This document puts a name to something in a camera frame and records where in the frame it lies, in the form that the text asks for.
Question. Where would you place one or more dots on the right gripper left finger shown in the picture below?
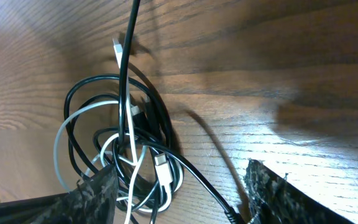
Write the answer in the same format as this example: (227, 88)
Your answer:
(93, 201)

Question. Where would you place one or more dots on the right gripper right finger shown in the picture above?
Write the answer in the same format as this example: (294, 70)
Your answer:
(274, 200)

